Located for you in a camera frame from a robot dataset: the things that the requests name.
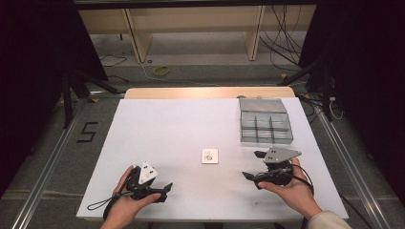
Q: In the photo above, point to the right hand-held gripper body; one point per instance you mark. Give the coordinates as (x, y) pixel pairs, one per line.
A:
(280, 155)

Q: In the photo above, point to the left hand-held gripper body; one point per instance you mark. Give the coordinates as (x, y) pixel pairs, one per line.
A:
(147, 173)

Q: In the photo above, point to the clear plastic compartment box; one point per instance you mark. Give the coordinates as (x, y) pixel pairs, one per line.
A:
(266, 124)

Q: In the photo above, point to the small white square card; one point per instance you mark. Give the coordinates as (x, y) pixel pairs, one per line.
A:
(209, 156)

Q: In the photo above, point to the person's right hand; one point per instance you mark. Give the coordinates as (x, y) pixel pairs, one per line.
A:
(296, 191)

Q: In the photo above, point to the person's left hand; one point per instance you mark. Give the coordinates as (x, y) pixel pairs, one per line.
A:
(124, 208)

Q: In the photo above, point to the white table sheet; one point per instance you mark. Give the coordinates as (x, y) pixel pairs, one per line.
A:
(178, 127)

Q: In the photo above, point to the black metal stand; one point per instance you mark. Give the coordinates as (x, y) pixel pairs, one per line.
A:
(318, 79)
(74, 89)

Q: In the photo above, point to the yellow tape roll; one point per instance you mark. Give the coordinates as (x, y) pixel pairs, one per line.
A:
(161, 70)

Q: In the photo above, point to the dark curtain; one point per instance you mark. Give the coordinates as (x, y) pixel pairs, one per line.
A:
(35, 79)
(366, 89)

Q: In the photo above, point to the light wooden bench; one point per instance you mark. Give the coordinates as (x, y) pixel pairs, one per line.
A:
(191, 22)

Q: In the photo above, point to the aluminium floor rail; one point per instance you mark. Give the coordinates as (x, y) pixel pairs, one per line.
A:
(47, 165)
(353, 165)

